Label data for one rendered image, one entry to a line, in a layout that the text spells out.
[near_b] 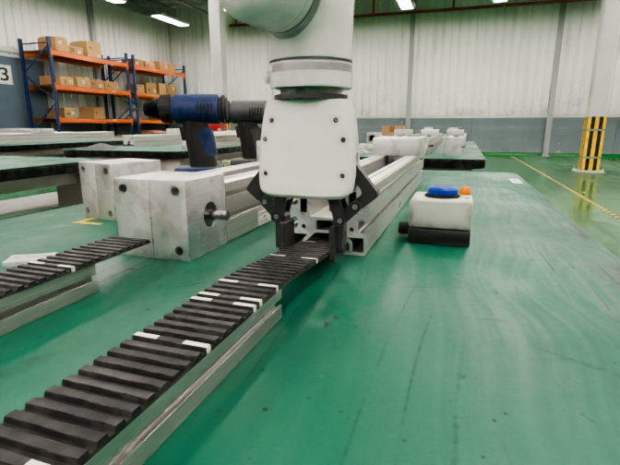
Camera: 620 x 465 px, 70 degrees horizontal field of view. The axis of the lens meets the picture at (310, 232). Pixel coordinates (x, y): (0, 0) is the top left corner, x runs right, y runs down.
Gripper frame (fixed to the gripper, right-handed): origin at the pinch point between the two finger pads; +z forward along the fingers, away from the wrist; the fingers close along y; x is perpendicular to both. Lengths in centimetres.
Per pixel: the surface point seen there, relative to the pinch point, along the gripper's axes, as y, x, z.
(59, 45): -956, 887, -205
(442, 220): 13.4, 14.4, -0.4
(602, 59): 259, 998, -135
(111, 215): -39.8, 13.6, 2.2
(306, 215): -2.7, 6.4, -1.5
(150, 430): 1.8, -30.1, 1.9
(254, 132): -37, 63, -11
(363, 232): 4.4, 7.1, 0.2
